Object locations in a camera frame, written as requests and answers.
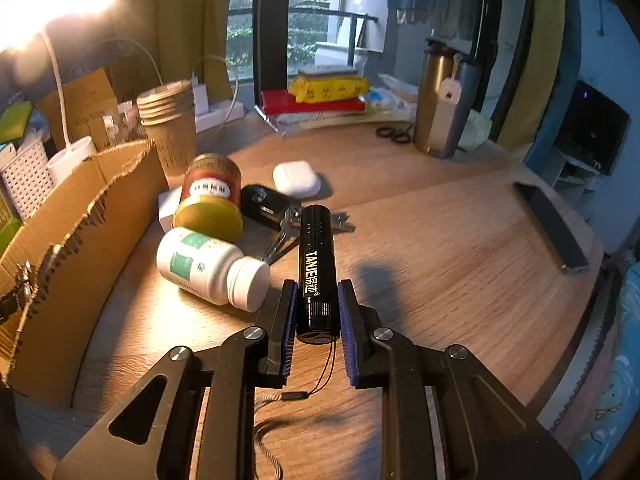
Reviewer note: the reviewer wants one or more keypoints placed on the clear plastic folder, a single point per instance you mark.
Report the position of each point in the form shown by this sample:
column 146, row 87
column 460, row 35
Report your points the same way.
column 320, row 122

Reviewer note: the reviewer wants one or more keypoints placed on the black smartphone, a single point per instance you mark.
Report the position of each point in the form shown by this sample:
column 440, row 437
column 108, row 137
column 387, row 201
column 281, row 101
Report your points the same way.
column 550, row 225

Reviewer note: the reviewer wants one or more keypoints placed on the stack of brown paper cups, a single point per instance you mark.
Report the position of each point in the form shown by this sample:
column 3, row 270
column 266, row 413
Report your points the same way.
column 172, row 140

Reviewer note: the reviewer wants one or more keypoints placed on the black window frame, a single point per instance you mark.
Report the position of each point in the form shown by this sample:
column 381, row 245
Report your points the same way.
column 270, row 20

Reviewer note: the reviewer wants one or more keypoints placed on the white earbuds case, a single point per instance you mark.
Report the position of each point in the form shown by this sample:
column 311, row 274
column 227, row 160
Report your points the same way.
column 296, row 179

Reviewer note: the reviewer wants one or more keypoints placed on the black balcony railing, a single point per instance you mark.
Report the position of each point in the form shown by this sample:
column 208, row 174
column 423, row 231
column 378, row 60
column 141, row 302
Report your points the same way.
column 350, row 15

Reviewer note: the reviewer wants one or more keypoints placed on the black monitor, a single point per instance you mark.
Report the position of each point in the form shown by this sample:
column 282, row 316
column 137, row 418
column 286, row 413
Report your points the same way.
column 595, row 125

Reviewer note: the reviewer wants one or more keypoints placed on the white power adapter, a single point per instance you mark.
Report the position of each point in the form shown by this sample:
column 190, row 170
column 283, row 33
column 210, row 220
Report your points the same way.
column 168, row 210

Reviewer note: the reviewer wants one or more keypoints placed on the white plastic basket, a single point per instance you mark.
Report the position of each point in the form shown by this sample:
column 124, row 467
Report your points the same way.
column 25, row 180

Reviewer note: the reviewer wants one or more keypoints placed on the yellow wet wipes pack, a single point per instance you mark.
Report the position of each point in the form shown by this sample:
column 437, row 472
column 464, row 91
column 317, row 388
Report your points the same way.
column 325, row 91

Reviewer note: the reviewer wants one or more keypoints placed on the red jar with yellow lid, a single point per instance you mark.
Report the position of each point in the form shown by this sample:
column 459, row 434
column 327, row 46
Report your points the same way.
column 210, row 185

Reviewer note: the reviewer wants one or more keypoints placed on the black flashlight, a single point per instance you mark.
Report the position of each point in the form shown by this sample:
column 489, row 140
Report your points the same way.
column 315, row 270

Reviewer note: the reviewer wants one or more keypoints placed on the white plugged charger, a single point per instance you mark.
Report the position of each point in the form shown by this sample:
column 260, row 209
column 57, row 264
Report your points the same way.
column 201, row 97

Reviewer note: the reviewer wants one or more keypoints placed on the black key fob with keys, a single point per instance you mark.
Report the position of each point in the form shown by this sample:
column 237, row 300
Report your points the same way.
column 262, row 202

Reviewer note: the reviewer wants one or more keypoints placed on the clear printed bottle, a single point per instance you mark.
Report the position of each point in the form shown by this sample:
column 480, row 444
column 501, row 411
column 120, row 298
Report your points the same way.
column 125, row 125

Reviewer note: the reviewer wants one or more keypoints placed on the white paper tag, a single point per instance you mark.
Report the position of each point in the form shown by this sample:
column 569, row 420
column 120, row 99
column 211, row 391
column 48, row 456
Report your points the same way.
column 450, row 91

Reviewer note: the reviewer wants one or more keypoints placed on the green packet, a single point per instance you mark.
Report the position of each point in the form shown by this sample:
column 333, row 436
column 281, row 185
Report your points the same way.
column 15, row 122

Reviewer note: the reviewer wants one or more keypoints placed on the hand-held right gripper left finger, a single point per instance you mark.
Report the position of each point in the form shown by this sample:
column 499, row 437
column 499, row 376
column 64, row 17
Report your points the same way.
column 289, row 330

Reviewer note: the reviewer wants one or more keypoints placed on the pale green plastic bag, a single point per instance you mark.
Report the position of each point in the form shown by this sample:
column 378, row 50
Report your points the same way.
column 477, row 130

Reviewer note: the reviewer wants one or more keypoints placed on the dark brown carton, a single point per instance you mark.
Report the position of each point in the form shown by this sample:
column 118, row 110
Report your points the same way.
column 127, row 75

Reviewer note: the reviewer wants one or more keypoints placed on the torn cardboard box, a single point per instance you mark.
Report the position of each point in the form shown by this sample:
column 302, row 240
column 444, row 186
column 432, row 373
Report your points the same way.
column 115, row 220

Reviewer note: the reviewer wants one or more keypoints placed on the red book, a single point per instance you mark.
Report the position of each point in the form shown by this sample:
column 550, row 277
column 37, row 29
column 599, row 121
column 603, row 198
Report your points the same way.
column 280, row 102

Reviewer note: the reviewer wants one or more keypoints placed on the white pill bottle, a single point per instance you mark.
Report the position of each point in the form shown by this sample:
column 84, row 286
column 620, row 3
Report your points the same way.
column 200, row 265

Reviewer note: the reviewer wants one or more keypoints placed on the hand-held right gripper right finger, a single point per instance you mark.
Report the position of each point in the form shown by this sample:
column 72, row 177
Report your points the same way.
column 349, row 340

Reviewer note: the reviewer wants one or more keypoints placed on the yellow green curtain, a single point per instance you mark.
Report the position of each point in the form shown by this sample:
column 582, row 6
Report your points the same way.
column 195, row 10
column 540, row 35

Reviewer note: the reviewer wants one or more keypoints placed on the stainless steel tumbler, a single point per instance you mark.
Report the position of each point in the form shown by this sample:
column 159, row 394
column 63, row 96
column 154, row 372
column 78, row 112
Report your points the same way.
column 430, row 110

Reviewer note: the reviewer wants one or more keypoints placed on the kraft paper carton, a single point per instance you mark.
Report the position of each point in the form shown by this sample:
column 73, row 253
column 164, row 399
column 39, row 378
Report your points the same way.
column 85, row 95

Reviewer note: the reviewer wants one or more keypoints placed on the flat grey box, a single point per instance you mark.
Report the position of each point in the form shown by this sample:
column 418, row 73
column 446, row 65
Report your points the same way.
column 327, row 71

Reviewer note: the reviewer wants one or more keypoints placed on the blue printed blanket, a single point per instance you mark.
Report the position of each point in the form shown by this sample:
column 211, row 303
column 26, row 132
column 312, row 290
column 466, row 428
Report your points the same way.
column 615, row 385

